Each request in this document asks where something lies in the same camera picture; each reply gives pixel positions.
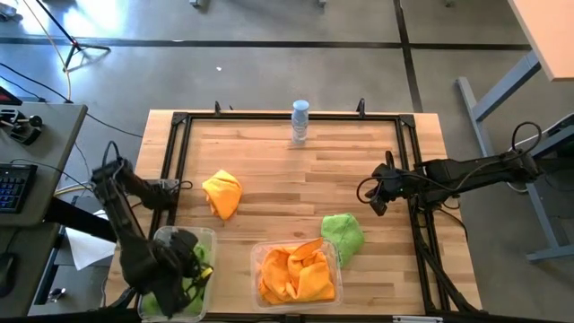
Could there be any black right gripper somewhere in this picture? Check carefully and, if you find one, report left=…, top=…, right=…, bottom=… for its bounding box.
left=370, top=163, right=418, bottom=217

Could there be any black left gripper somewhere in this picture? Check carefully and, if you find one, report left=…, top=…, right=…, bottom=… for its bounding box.
left=147, top=228, right=212, bottom=318

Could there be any clear plastic bin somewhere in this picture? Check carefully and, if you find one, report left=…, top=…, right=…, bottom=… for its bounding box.
left=250, top=243, right=345, bottom=319
left=136, top=226, right=218, bottom=323

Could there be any white paper sheet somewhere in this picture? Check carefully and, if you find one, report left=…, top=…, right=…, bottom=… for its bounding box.
left=65, top=208, right=117, bottom=272

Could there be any clear bottle with blue cap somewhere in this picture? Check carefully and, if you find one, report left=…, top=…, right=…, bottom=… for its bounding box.
left=290, top=99, right=311, bottom=145

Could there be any black metal beam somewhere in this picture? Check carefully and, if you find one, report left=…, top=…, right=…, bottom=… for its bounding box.
left=43, top=196, right=122, bottom=244

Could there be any grey low desk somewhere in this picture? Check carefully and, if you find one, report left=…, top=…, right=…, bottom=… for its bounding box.
left=0, top=222, right=62, bottom=319

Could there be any black computer mouse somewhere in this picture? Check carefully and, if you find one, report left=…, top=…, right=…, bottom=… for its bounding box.
left=0, top=251, right=18, bottom=300

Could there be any black backlit keyboard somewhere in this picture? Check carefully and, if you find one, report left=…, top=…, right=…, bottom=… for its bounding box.
left=0, top=163, right=39, bottom=214

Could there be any grey side desk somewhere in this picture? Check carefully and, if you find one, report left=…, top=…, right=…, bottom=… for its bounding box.
left=0, top=101, right=89, bottom=228

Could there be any beige desk top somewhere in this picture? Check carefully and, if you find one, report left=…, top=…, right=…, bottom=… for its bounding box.
left=506, top=0, right=574, bottom=83

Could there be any black desk clamp tool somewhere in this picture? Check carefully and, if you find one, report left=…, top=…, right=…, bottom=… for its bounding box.
left=0, top=107, right=44, bottom=146

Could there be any black red-edged device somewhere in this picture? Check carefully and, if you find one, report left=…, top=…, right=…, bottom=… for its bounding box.
left=0, top=84, right=23, bottom=107

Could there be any black tripod stand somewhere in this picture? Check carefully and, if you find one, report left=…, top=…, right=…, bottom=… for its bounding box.
left=34, top=0, right=112, bottom=71

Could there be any black aluminium table frame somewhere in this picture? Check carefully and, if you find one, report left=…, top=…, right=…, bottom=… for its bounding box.
left=96, top=110, right=483, bottom=323

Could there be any grey desk leg frame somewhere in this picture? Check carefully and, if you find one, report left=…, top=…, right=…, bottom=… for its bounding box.
left=455, top=49, right=544, bottom=163
left=495, top=111, right=574, bottom=264

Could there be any yellow floor cable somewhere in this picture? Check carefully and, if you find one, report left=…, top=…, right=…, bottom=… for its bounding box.
left=21, top=0, right=73, bottom=103

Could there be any black floor cable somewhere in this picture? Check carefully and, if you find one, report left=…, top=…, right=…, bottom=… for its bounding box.
left=0, top=62, right=144, bottom=139

